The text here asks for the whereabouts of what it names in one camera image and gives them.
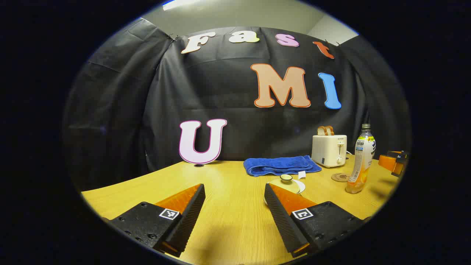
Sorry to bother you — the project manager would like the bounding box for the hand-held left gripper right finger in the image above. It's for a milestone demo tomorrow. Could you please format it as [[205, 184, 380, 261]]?
[[263, 183, 365, 258]]

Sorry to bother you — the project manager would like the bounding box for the white toaster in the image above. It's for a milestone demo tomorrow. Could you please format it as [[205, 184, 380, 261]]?
[[311, 134, 347, 169]]

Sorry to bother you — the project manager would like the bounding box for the blue towel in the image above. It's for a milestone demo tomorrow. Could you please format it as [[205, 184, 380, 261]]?
[[243, 155, 322, 177]]

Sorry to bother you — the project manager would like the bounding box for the black backdrop cloth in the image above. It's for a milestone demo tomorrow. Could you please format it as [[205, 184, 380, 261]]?
[[63, 17, 412, 192]]

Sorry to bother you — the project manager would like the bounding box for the clear water bottle white label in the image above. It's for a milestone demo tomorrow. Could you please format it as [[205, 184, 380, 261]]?
[[345, 124, 376, 194]]

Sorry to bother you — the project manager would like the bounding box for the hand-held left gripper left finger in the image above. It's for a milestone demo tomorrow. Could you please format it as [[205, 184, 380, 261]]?
[[109, 183, 206, 257]]

